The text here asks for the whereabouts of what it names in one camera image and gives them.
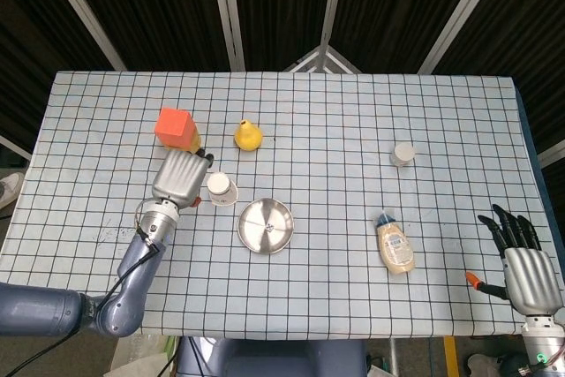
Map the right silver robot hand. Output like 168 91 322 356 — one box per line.
465 203 564 319

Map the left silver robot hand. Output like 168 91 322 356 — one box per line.
151 148 216 210

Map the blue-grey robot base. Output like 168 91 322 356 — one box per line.
176 336 370 377

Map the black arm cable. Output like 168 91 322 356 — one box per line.
0 225 162 377

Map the grey shoe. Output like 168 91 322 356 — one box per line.
463 352 502 377

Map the white paper cup blue print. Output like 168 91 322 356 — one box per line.
206 171 239 207

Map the small white lidded jar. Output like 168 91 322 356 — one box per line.
390 141 417 169

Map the mayonnaise squeeze bottle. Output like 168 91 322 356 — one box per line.
374 211 417 276

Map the white frame bar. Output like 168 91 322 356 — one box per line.
536 138 565 170
0 132 33 162

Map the yellow cylinder block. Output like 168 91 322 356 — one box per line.
162 129 203 155

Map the yellow toy pear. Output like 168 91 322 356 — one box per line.
233 118 265 152

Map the white triangular frame foot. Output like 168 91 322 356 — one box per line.
282 44 364 73

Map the white shoe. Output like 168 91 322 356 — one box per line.
0 172 26 213

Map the orange cube block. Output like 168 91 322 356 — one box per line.
153 106 198 148

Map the thin wrist wire bundle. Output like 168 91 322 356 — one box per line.
133 198 155 237

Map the light blue checkered tablecloth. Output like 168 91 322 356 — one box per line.
0 70 555 338

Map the round stainless steel plate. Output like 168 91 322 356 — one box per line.
237 198 295 255

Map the thin metal pole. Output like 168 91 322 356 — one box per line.
388 336 401 377

